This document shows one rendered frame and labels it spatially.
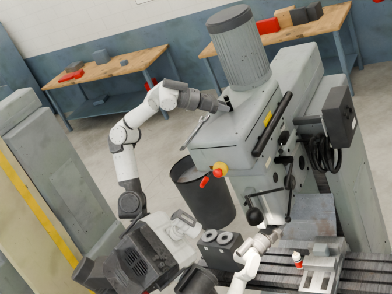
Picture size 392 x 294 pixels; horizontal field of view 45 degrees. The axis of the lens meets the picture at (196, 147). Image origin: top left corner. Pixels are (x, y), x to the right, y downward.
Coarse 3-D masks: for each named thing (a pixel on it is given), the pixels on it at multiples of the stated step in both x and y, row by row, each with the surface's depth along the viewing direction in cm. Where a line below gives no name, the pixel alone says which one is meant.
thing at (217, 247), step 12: (204, 240) 250; (216, 240) 248; (228, 240) 243; (240, 240) 247; (204, 252) 253; (216, 252) 247; (228, 252) 241; (216, 264) 254; (228, 264) 248; (240, 264) 246
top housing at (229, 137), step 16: (272, 80) 205; (240, 96) 204; (256, 96) 198; (272, 96) 201; (208, 112) 203; (224, 112) 197; (240, 112) 191; (256, 112) 188; (272, 112) 200; (208, 128) 190; (224, 128) 185; (240, 128) 180; (256, 128) 186; (192, 144) 187; (208, 144) 183; (224, 144) 179; (240, 144) 176; (208, 160) 188; (224, 160) 185; (240, 160) 181; (256, 160) 184
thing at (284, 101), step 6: (288, 96) 207; (282, 102) 203; (288, 102) 205; (276, 108) 200; (282, 108) 200; (276, 114) 196; (270, 120) 194; (276, 120) 194; (270, 126) 190; (264, 132) 187; (270, 132) 188; (258, 138) 186; (264, 138) 184; (258, 144) 182; (264, 144) 183; (258, 150) 179; (258, 156) 180
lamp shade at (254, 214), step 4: (256, 208) 199; (248, 212) 198; (252, 212) 198; (256, 212) 197; (260, 212) 199; (248, 216) 198; (252, 216) 197; (256, 216) 197; (260, 216) 198; (248, 220) 199; (252, 220) 198; (256, 220) 197; (260, 220) 198; (248, 224) 201; (252, 224) 199; (256, 224) 198
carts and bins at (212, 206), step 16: (192, 160) 452; (176, 176) 444; (192, 176) 438; (192, 192) 417; (208, 192) 418; (224, 192) 430; (192, 208) 433; (208, 208) 427; (224, 208) 433; (208, 224) 438; (224, 224) 439
